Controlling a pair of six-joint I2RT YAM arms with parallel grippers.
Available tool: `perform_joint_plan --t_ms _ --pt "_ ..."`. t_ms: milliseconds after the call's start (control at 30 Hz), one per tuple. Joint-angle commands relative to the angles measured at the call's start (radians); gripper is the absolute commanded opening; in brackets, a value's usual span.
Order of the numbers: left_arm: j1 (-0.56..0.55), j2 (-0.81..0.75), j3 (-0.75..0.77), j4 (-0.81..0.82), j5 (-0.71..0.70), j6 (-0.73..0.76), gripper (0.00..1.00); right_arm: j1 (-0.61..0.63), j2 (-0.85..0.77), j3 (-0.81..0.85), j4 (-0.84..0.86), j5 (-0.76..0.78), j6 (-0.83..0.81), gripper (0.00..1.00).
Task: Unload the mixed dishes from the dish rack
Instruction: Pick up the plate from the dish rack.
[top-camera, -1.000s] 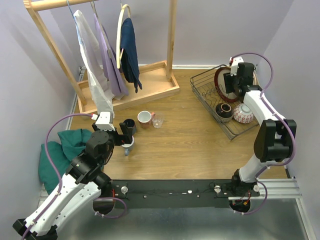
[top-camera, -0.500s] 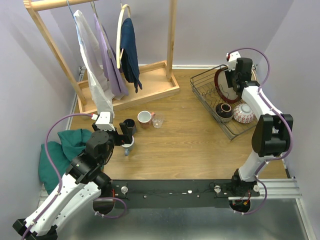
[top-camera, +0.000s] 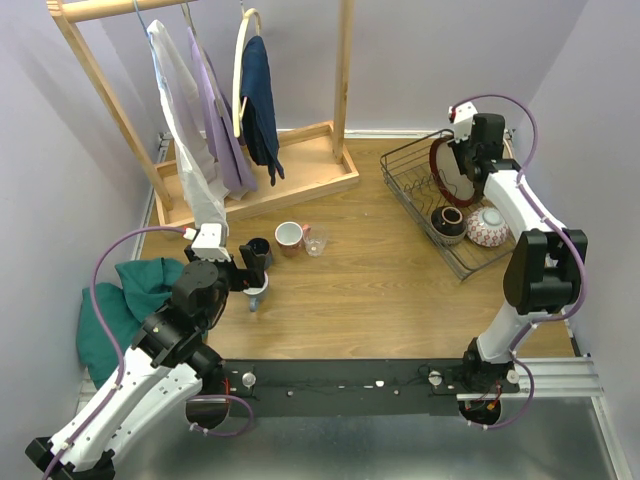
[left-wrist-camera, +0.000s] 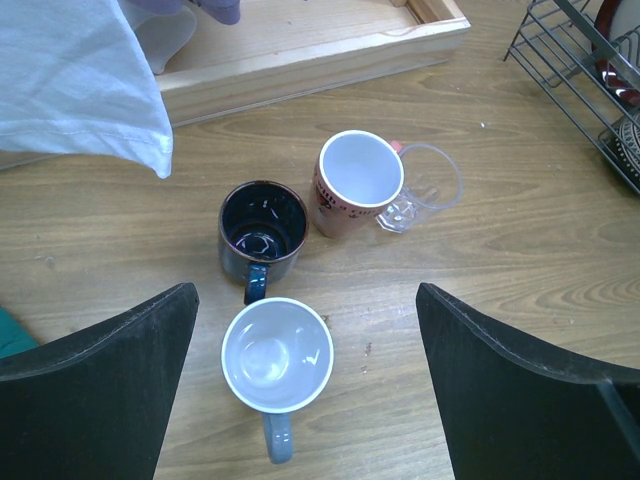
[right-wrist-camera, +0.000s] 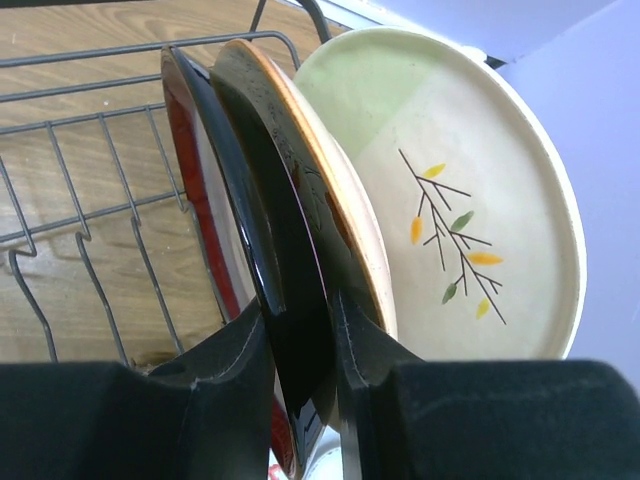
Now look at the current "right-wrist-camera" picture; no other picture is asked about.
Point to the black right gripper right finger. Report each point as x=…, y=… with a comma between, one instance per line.
x=373, y=427

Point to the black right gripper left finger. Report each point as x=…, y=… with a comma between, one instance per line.
x=226, y=428

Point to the orange rimmed bird plate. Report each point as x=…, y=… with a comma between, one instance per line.
x=341, y=219

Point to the red rimmed plate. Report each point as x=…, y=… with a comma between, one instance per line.
x=256, y=239

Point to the cream plate with branch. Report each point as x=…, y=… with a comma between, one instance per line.
x=479, y=219

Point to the black wire dish rack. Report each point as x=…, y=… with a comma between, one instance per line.
x=100, y=257

